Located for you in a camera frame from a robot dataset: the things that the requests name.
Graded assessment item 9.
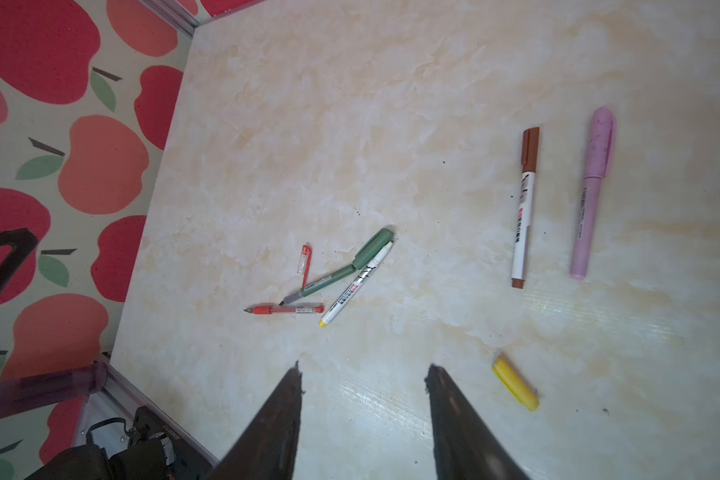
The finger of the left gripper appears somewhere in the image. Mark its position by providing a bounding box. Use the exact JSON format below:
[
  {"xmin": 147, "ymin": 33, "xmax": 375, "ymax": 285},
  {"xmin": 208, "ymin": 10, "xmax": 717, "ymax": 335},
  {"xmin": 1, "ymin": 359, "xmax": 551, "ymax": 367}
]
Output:
[{"xmin": 0, "ymin": 228, "xmax": 39, "ymax": 294}]

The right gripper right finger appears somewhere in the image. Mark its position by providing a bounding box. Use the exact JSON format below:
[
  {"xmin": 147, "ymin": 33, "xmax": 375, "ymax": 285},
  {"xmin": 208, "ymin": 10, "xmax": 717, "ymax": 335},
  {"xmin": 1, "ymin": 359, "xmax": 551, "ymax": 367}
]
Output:
[{"xmin": 425, "ymin": 364, "xmax": 528, "ymax": 480}]

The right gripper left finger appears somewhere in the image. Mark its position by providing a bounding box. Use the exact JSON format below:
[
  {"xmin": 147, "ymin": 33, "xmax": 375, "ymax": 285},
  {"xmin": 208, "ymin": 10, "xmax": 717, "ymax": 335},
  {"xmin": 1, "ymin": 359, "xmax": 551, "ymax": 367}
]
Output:
[{"xmin": 207, "ymin": 365, "xmax": 303, "ymax": 479}]

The yellow pen cap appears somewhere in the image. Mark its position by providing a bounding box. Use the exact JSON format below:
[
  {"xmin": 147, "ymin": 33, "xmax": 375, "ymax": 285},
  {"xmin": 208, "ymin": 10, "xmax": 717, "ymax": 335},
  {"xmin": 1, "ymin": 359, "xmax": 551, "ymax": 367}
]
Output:
[{"xmin": 492, "ymin": 356, "xmax": 540, "ymax": 412}]

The pink fountain pen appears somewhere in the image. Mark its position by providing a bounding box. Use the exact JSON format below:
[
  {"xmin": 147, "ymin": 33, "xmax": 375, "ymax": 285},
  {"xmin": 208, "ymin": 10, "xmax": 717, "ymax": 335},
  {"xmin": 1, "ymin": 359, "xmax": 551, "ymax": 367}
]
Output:
[{"xmin": 569, "ymin": 176, "xmax": 603, "ymax": 280}]

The white pen brown end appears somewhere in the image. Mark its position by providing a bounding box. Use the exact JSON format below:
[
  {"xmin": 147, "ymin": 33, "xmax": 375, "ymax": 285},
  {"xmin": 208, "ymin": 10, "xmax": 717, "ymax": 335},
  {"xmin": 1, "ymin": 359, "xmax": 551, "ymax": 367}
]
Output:
[{"xmin": 511, "ymin": 172, "xmax": 535, "ymax": 289}]

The brown pen cap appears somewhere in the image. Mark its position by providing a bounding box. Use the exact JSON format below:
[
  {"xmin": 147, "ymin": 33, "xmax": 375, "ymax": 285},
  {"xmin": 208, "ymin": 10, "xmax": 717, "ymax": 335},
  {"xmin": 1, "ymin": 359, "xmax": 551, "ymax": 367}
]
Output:
[{"xmin": 521, "ymin": 127, "xmax": 540, "ymax": 173}]

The pink pen cap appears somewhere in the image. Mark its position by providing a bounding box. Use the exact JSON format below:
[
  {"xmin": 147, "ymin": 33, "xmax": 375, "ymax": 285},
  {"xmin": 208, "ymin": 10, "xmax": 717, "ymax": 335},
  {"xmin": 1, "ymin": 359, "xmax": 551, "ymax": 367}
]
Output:
[{"xmin": 584, "ymin": 107, "xmax": 616, "ymax": 179}]

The red gel pen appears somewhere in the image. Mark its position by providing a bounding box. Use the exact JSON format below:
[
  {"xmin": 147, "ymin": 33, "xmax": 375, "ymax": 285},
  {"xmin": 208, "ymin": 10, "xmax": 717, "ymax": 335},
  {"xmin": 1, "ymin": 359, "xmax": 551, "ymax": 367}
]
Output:
[{"xmin": 244, "ymin": 304, "xmax": 325, "ymax": 315}]

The green marker pen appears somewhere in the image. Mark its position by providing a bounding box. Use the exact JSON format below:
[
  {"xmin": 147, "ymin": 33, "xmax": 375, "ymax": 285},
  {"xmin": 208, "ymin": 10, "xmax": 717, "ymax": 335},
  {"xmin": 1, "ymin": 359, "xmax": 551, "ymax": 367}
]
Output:
[{"xmin": 279, "ymin": 264, "xmax": 356, "ymax": 306}]

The clear red pen cap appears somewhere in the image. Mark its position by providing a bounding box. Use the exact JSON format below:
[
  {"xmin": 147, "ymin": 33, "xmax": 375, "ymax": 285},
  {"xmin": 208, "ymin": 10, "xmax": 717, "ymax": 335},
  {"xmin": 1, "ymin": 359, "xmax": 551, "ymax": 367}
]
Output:
[{"xmin": 297, "ymin": 244, "xmax": 313, "ymax": 287}]

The green pen cap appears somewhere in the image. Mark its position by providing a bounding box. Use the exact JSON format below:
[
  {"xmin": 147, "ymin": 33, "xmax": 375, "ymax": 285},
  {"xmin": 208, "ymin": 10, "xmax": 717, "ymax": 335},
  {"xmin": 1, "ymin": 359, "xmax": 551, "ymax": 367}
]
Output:
[{"xmin": 352, "ymin": 228, "xmax": 394, "ymax": 270}]

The aluminium front rail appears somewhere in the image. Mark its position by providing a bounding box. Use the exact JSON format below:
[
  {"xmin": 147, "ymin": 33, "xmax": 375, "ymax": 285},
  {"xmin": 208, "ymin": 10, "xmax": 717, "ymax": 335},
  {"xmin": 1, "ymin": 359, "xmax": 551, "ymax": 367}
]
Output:
[{"xmin": 72, "ymin": 355, "xmax": 218, "ymax": 479}]

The left aluminium corner post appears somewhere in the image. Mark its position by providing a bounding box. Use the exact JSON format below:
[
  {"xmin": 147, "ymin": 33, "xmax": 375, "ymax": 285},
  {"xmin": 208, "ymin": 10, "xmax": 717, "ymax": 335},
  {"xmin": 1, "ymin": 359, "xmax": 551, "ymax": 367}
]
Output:
[{"xmin": 139, "ymin": 0, "xmax": 200, "ymax": 37}]

